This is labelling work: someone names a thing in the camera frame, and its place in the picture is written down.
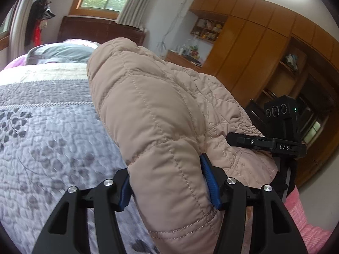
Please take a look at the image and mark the pink sleeve forearm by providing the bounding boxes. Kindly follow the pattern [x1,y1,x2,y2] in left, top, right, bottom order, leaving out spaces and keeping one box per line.
[284,187,332,253]

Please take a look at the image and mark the black camera box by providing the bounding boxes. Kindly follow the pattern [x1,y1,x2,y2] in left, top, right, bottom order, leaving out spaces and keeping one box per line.
[264,95,300,142]

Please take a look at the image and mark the coat rack with clothes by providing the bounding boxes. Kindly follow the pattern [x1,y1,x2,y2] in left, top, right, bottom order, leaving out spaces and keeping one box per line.
[24,0,56,47]

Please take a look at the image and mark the black chair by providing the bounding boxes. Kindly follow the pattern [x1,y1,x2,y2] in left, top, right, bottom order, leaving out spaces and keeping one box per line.
[245,99,268,135]

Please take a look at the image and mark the dark wooden headboard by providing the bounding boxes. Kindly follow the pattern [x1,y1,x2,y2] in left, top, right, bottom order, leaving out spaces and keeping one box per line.
[57,16,146,45]

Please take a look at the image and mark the large wooden wardrobe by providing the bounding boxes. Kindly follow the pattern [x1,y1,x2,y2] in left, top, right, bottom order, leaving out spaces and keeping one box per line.
[190,0,338,186]

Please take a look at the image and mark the grey floral quilted bedspread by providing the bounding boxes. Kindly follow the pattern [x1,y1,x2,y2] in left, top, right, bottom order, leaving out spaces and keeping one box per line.
[1,63,157,253]

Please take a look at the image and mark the beige quilted puffer jacket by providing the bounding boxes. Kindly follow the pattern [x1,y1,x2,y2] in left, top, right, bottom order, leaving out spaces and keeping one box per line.
[87,38,277,253]

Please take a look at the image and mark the grey pillow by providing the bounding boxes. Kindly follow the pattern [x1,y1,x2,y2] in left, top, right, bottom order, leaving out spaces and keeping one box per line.
[25,39,99,65]

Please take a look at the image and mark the striped curtain by headboard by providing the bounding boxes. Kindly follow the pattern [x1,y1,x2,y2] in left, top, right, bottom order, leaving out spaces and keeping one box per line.
[115,0,150,29]

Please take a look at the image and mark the left window wooden frame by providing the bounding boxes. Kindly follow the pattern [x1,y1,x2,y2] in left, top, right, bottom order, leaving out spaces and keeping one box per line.
[0,4,16,51]

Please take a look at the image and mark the wooden desk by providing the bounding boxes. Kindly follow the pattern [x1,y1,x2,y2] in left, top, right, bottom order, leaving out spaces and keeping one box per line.
[164,51,201,72]

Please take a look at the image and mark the beige curtain at left window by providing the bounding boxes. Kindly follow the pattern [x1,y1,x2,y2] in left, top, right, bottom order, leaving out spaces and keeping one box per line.
[8,0,33,61]

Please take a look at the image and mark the wall shelf with items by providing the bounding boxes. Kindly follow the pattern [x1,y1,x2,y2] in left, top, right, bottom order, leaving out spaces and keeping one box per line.
[190,18,225,43]

